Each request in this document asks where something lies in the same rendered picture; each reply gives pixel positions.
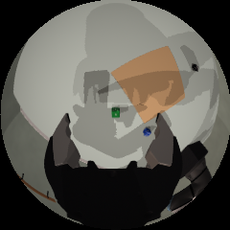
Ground green die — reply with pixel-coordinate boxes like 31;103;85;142
111;107;120;118

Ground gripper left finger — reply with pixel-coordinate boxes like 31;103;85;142
44;113;81;200

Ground blue die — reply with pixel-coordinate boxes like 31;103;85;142
143;128;151;136

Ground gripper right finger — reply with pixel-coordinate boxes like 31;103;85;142
145;113;183;200

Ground black die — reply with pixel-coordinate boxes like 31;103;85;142
192;64;198;72

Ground orange flat mat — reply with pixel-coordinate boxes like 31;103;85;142
111;46;185;123

